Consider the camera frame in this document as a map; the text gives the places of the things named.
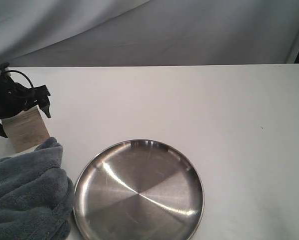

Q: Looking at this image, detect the light wooden cube block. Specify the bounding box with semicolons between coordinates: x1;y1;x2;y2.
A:
1;106;50;153

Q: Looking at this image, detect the round stainless steel plate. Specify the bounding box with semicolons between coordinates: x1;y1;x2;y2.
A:
73;139;205;240

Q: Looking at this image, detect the white backdrop cloth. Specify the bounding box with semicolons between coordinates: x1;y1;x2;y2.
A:
0;0;299;67

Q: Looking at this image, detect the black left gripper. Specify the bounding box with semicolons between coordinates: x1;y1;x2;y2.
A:
0;62;51;138

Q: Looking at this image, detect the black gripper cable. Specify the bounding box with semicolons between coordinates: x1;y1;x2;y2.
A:
4;69;35;100

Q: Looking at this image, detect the grey-blue fleece towel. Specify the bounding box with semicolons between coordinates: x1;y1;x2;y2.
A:
0;137;75;240

